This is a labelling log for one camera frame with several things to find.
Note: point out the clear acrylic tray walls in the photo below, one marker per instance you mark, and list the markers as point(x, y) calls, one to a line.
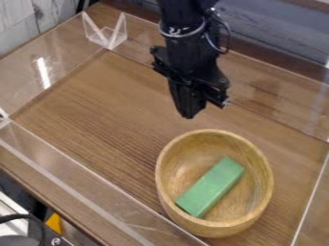
point(88, 117)

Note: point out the black device yellow sticker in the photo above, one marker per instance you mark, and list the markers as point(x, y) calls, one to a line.
point(70, 236)

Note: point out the green rectangular block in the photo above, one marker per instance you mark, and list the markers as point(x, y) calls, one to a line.
point(199, 198)

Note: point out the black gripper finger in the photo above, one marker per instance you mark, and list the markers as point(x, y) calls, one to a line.
point(181, 97)
point(198, 102)

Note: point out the brown wooden bowl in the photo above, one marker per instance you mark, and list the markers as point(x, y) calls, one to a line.
point(186, 158)

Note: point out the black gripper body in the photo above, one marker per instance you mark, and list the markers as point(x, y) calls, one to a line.
point(187, 61)

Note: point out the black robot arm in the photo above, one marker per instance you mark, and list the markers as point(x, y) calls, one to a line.
point(185, 17)

